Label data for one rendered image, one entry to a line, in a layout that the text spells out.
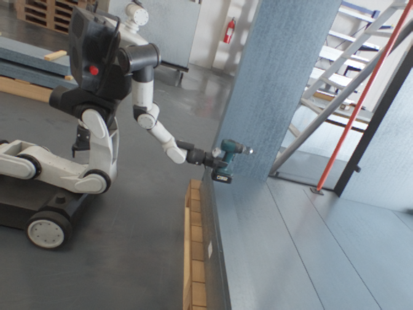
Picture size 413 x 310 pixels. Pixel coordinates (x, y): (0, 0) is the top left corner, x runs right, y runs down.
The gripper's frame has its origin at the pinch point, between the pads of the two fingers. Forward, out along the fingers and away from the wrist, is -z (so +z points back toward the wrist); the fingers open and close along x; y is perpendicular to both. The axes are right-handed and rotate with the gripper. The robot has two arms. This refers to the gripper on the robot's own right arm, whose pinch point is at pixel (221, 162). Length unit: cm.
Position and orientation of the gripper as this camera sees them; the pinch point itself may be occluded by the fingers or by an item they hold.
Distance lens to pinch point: 163.2
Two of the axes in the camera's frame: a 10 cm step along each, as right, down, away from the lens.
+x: -0.9, -4.3, 9.0
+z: -9.5, -2.3, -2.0
